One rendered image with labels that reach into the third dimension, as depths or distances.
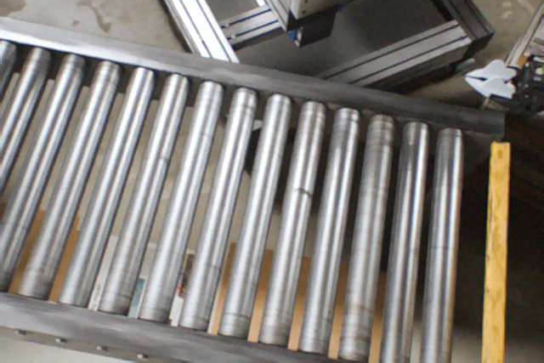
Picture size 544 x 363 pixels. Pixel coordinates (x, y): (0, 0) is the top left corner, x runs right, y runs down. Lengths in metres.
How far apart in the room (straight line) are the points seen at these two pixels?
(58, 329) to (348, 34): 1.31
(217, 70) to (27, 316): 0.54
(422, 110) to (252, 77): 0.32
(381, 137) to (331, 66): 0.80
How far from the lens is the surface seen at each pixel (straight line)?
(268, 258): 1.96
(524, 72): 1.40
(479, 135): 1.31
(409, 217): 1.19
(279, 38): 2.05
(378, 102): 1.28
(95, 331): 1.11
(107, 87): 1.28
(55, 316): 1.13
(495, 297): 1.17
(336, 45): 2.06
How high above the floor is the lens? 1.88
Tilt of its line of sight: 64 degrees down
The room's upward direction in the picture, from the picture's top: 10 degrees clockwise
